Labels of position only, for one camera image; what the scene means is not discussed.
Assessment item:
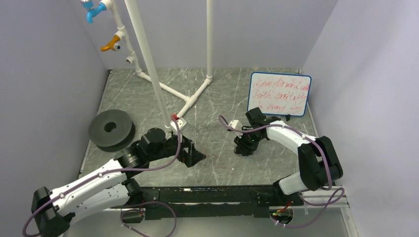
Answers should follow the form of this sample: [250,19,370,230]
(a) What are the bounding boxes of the orange tap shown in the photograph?
[100,35,121,52]

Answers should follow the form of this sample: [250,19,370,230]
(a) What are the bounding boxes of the black foam disc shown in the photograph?
[88,109,136,153]

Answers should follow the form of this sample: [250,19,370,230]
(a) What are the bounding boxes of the blue framed whiteboard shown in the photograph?
[247,72,312,117]

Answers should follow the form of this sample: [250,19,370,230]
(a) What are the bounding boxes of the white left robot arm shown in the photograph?
[29,128,206,237]

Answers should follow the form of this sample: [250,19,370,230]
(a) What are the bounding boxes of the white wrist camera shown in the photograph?
[170,114,187,134]
[228,119,243,132]

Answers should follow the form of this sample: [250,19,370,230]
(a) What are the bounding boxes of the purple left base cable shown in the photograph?
[120,200,178,237]

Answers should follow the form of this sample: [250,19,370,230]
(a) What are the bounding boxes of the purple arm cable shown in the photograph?
[22,120,183,237]
[218,115,345,207]

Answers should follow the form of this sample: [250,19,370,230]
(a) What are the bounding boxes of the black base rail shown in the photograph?
[118,185,303,220]

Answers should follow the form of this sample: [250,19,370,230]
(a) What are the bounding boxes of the blue tap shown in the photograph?
[80,0,107,24]

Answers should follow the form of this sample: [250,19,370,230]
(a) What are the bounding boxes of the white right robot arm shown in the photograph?
[227,108,343,205]

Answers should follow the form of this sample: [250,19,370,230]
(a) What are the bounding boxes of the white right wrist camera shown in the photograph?
[228,119,243,132]

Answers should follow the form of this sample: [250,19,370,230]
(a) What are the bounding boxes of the white pvc pipe frame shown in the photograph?
[99,0,215,133]

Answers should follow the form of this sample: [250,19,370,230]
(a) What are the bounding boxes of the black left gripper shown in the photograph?
[148,130,206,166]

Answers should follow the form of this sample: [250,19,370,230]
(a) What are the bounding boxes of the aluminium extrusion rail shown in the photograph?
[299,186,349,208]

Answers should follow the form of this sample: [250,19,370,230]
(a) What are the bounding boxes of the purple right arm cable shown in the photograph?
[218,115,345,207]

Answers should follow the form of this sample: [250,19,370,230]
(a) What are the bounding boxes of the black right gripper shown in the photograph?
[234,128,264,156]

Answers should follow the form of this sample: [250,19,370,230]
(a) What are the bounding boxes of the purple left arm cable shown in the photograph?
[22,120,183,237]

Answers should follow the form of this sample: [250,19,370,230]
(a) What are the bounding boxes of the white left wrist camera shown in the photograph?
[170,114,187,134]

